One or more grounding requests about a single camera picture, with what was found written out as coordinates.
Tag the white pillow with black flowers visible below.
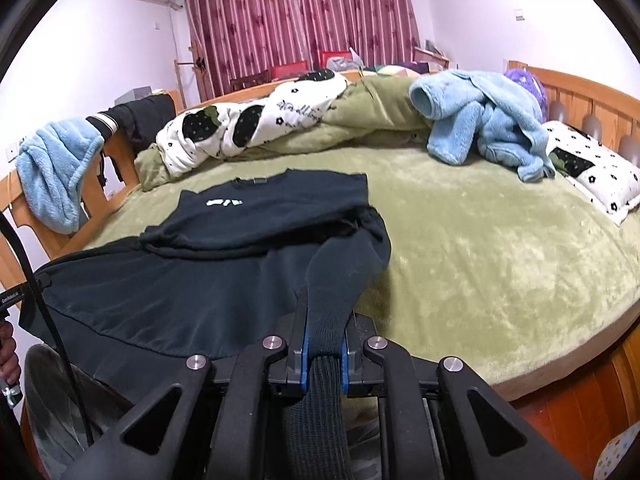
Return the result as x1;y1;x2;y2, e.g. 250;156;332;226
542;120;639;226

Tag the black jacket on footboard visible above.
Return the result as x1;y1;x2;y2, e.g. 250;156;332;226
86;92;176;155

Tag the black cable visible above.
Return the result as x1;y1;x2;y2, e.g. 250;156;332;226
0;211;97;449

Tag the black sweatshirt with white print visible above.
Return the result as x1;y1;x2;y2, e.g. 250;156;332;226
20;169;390;479

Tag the white quilt with black strawberries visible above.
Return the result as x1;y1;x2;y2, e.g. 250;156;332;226
155;68;349;178

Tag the purple plush item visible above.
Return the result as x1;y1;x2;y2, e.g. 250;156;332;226
504;68;548;122

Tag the person's left hand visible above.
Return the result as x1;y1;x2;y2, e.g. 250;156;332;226
0;321;21;385

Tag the light blue towel on footboard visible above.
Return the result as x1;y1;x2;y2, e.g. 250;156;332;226
15;118;104;235

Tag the light blue fleece garment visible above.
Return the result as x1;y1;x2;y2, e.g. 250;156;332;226
408;70;555;183

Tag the green fleece bed sheet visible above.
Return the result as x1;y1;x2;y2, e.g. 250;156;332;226
93;148;639;400

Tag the green fleece blanket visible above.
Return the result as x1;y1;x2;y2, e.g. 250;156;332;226
134;76;432;191

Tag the wooden bed frame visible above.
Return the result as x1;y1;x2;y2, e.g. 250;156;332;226
0;62;640;480

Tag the red patterned curtain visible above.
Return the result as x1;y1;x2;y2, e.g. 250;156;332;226
184;0;420;100

